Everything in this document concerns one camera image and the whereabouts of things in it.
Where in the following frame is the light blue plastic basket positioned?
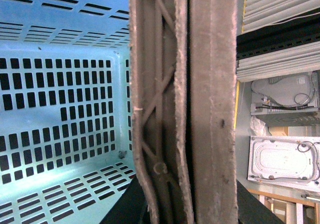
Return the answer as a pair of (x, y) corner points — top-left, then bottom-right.
(0, 0), (135, 224)

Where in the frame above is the white appliance back panel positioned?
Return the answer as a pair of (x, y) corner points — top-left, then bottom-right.
(247, 136), (320, 184)

